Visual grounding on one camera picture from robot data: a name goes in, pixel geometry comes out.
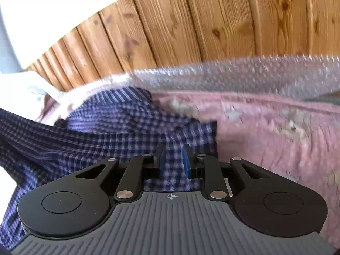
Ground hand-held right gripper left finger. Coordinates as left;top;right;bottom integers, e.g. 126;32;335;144
75;144;167;203

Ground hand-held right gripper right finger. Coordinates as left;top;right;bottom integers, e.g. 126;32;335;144
182;144;272;202

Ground blue checked shirt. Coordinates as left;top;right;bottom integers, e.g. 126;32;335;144
0;86;220;243

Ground pink blanket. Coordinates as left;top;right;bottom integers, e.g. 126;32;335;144
40;90;340;208

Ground bubble wrap sheet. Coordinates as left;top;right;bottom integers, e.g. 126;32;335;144
105;54;340;105

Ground white cloth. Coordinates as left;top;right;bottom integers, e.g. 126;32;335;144
0;70;71;108

